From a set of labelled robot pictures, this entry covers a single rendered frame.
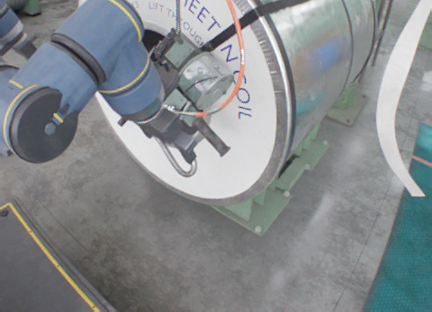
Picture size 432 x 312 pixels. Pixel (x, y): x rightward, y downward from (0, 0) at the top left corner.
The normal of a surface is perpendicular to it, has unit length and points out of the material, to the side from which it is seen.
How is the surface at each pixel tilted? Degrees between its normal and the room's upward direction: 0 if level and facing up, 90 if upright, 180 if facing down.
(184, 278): 0
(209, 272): 0
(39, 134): 90
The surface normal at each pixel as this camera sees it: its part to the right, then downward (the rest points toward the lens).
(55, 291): 0.03, -0.76
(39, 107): 0.83, 0.29
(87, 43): 0.52, -0.01
